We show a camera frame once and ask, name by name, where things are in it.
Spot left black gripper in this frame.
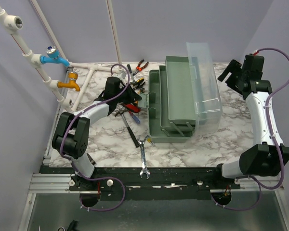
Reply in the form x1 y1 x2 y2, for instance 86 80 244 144
114 83 141 105

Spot red black utility knife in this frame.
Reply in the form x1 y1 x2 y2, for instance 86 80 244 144
123 103 141 113

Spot blue red screwdriver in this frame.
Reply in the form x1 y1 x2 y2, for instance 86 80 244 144
129 111 141 125

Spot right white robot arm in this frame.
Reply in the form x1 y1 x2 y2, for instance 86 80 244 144
212 54 289 189

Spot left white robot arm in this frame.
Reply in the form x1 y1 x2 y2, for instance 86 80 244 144
52 77 142 190

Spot yellow black pliers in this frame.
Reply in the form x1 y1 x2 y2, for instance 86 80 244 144
138 88 146 94

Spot orange black long-nose pliers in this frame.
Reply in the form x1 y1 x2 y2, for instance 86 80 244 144
132 59 149 76

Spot orange plastic tap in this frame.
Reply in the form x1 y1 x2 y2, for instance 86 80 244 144
57 72 80 92

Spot silver open-end wrench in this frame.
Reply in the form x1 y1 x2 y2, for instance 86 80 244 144
137 137 150 180

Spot silver socket bar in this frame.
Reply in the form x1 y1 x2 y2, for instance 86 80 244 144
87 153 96 165

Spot blue plastic tap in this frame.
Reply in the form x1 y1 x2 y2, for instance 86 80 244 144
40 46 70 67

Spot white pvc pipe assembly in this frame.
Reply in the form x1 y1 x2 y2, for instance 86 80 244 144
0 6 123 112

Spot claw hammer black handle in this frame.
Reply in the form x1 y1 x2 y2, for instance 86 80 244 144
115 109 140 148

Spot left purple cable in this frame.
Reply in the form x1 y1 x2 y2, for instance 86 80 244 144
59 64 131 213

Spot purple cable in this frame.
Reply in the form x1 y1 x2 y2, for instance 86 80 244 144
210 48 289 210
59 64 131 213

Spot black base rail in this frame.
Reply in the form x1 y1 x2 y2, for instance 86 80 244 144
39 166 241 201

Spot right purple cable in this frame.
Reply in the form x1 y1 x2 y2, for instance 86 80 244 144
210 48 289 210

